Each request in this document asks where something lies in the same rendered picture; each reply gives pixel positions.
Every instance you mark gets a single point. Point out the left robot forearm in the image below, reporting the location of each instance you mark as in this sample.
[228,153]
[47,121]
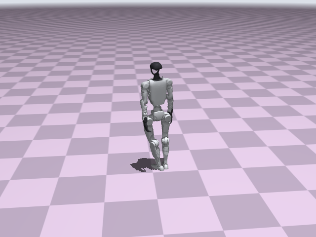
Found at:
[144,109]

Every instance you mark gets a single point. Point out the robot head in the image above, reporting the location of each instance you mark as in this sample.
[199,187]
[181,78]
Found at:
[156,66]

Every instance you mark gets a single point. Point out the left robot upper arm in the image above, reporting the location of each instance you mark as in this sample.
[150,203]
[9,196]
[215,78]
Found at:
[144,87]

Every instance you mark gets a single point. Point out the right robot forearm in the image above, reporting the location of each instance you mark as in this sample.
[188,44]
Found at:
[170,105]

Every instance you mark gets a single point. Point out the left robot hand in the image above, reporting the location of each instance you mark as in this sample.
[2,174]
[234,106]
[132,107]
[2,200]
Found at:
[145,124]

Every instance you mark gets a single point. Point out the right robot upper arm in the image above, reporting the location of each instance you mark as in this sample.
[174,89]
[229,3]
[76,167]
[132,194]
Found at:
[169,89]

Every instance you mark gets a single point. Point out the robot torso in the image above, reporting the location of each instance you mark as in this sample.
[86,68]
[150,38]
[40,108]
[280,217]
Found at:
[157,96]

